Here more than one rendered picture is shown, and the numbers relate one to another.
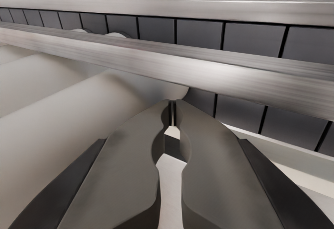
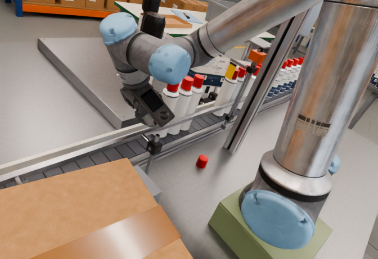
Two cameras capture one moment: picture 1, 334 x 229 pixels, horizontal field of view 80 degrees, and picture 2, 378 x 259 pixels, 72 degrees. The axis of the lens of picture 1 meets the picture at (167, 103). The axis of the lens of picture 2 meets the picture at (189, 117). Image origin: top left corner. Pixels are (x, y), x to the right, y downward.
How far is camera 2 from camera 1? 0.69 m
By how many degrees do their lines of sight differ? 18
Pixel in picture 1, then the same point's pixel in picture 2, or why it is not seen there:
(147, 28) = (170, 139)
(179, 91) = not seen: hidden behind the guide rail
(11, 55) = (189, 112)
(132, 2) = (177, 141)
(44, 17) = (201, 127)
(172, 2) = (169, 145)
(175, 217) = (118, 97)
